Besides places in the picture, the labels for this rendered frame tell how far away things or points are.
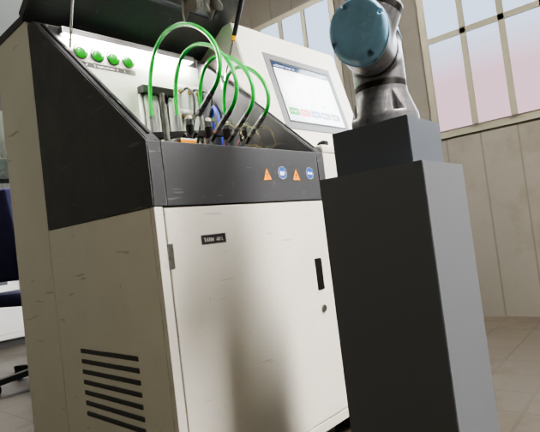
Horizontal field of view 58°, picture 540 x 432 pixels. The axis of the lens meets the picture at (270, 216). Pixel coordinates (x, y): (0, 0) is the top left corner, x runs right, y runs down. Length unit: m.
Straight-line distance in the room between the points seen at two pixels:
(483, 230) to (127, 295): 2.59
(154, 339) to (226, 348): 0.19
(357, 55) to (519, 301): 2.65
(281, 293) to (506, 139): 2.28
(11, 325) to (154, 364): 3.77
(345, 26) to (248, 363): 0.86
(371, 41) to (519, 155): 2.47
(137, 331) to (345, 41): 0.83
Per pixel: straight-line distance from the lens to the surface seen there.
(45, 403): 1.87
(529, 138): 3.38
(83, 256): 1.47
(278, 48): 2.22
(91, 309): 1.47
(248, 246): 1.34
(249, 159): 1.40
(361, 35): 1.00
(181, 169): 1.23
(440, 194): 1.04
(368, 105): 1.10
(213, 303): 1.25
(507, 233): 3.40
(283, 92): 2.06
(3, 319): 4.93
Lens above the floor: 0.69
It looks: 2 degrees up
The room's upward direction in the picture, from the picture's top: 7 degrees counter-clockwise
